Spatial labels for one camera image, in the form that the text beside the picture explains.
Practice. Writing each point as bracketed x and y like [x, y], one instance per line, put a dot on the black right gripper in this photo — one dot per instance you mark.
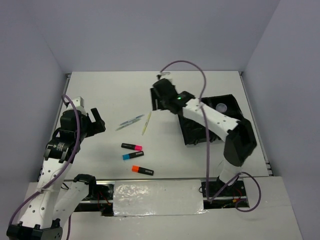
[156, 98]

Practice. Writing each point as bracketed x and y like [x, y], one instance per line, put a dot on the silver foil sheet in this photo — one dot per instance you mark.
[157, 198]

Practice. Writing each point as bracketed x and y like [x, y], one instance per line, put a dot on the orange highlighter marker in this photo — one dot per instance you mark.
[142, 170]

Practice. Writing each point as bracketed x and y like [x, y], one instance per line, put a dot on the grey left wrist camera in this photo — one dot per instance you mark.
[78, 102]

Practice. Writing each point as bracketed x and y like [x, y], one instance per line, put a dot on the blue pen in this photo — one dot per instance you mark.
[132, 119]

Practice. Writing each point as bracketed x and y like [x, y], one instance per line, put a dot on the yellow pen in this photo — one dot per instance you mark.
[146, 123]

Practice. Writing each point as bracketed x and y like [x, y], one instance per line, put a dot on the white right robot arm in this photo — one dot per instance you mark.
[238, 135]

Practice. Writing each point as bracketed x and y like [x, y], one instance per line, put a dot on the green pen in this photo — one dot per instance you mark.
[123, 126]

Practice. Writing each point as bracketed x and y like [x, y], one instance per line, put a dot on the pink highlighter marker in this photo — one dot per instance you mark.
[132, 146]

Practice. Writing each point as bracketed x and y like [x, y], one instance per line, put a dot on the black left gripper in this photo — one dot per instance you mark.
[96, 127]

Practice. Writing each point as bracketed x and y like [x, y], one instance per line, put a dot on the blue highlighter marker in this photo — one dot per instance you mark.
[132, 155]

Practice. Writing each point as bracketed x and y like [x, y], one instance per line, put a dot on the clear paperclip jar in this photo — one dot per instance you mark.
[221, 107]

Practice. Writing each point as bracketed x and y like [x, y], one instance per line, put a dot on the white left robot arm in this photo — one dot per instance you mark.
[46, 214]

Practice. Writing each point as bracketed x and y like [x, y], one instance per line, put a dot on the black compartment organizer tray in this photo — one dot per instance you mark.
[194, 133]

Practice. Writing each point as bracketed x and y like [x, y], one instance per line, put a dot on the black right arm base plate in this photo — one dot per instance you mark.
[237, 189]

